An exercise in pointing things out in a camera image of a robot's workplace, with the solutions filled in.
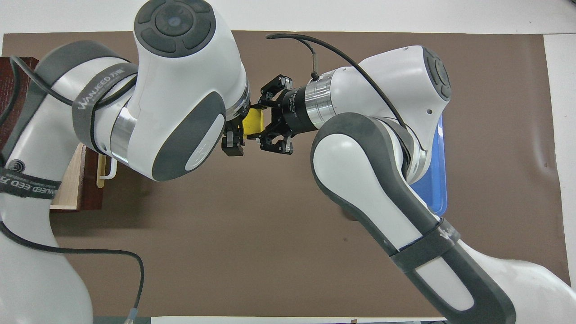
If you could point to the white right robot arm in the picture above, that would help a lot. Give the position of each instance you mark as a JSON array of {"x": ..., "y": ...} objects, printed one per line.
[{"x": 373, "y": 157}]

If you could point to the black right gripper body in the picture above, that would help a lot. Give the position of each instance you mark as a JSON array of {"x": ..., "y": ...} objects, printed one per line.
[{"x": 291, "y": 110}]

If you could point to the blue plastic tray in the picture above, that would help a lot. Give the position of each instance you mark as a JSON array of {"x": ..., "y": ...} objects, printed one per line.
[{"x": 434, "y": 189}]

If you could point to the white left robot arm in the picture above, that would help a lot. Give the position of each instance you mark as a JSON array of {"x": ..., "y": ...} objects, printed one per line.
[{"x": 180, "y": 90}]

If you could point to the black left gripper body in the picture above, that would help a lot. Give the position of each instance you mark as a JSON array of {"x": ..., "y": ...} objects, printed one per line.
[{"x": 235, "y": 118}]

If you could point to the brown table mat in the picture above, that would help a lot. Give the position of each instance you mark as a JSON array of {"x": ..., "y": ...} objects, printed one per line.
[{"x": 247, "y": 225}]

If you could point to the yellow cube block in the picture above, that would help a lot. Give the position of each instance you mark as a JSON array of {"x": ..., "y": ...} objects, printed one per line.
[{"x": 253, "y": 123}]

